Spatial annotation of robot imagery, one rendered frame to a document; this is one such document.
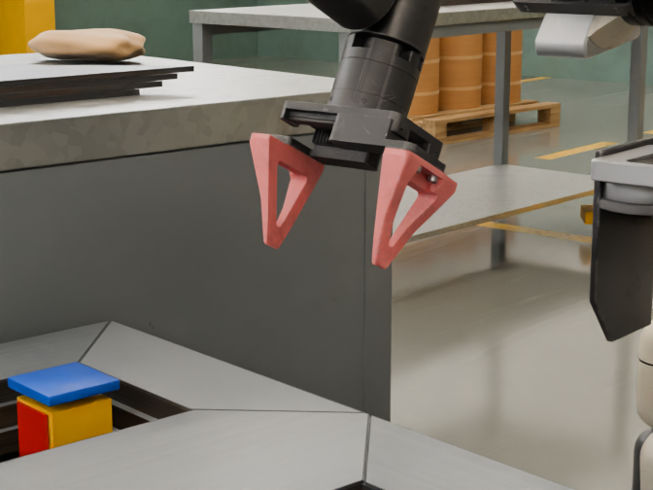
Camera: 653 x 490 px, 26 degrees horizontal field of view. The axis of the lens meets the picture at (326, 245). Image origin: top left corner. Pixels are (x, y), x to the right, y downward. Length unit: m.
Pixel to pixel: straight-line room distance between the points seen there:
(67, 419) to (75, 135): 0.32
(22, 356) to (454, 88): 7.52
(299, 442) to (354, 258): 0.55
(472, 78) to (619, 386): 4.93
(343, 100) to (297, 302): 0.51
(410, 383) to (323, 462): 2.95
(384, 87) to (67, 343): 0.39
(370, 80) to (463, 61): 7.65
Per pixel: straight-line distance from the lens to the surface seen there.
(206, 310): 1.38
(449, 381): 3.91
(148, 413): 1.09
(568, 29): 1.23
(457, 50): 8.60
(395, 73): 0.98
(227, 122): 1.36
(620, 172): 1.08
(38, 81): 1.37
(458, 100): 8.64
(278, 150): 1.01
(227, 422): 1.01
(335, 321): 1.50
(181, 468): 0.93
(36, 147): 1.25
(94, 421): 1.06
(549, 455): 3.41
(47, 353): 1.19
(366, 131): 0.95
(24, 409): 1.06
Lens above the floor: 1.21
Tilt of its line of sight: 13 degrees down
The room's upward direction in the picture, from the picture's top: straight up
